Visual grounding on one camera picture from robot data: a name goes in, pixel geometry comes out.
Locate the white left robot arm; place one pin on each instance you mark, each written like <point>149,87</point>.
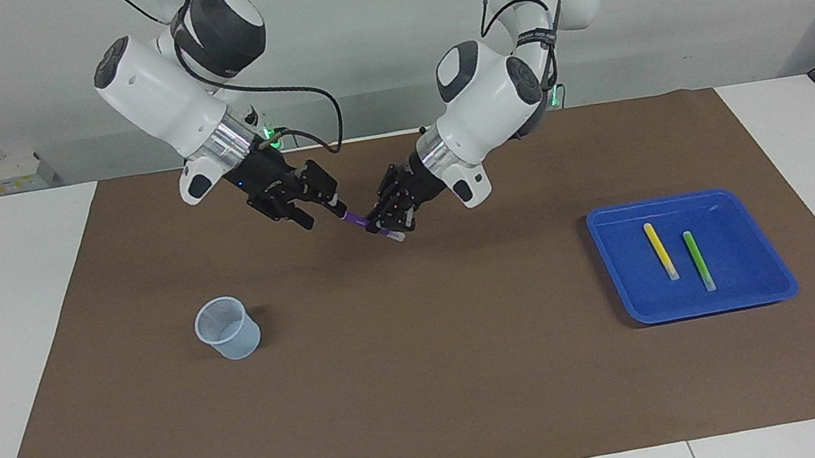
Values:
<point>486,104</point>

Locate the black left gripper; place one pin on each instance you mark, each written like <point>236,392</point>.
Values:
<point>413,184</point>

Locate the white wall power box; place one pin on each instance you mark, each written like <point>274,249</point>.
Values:
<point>4,176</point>

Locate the purple marker pen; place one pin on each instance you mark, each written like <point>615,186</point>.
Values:
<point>358,220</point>

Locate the blue plastic tray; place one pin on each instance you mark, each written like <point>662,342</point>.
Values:
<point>744,267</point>

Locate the translucent plastic cup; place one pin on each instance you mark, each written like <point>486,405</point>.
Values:
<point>230,336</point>

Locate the green marker pen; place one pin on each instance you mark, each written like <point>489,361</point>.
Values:
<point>698,260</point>

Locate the yellow marker pen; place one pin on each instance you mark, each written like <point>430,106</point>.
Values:
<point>660,250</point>

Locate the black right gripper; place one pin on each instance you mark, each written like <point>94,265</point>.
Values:
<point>276,188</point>

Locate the brown table mat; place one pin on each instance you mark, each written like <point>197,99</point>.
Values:
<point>426,355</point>

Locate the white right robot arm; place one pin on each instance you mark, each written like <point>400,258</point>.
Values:
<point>161,96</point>

